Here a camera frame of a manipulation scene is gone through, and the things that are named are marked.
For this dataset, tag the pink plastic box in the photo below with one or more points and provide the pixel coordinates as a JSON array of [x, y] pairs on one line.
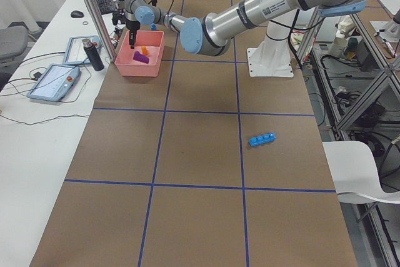
[[154, 41]]

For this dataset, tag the white chair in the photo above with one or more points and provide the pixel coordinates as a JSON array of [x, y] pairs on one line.
[[354, 173]]

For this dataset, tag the far teach pendant tablet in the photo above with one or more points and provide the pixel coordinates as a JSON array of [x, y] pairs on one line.
[[75, 53]]

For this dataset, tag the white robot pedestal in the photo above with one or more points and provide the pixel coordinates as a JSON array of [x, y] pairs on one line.
[[271, 58]]

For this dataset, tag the purple toy block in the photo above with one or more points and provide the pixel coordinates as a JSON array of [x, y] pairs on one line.
[[140, 57]]

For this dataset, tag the teach pendant tablet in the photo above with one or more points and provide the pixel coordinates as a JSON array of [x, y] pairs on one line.
[[75, 53], [54, 83]]

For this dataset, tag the aluminium frame post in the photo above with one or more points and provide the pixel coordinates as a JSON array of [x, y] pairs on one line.
[[100, 26]]

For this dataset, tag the near teach pendant tablet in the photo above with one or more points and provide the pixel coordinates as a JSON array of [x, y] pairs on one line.
[[54, 83]]

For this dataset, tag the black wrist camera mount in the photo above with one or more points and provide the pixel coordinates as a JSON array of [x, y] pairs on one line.
[[118, 17]]

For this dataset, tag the cloth bag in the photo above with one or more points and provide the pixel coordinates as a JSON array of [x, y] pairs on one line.
[[345, 27]]

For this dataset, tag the black computer mouse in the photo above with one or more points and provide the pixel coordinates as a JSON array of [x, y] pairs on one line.
[[77, 14]]

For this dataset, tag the black water bottle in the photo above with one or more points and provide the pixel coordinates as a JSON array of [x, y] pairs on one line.
[[92, 54]]

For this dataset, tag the long blue toy block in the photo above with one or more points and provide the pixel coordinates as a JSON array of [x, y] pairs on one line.
[[262, 139]]

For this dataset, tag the orange toy block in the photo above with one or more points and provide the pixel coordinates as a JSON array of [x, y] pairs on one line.
[[144, 51]]

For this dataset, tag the black keyboard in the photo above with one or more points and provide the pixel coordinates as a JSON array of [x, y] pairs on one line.
[[106, 6]]

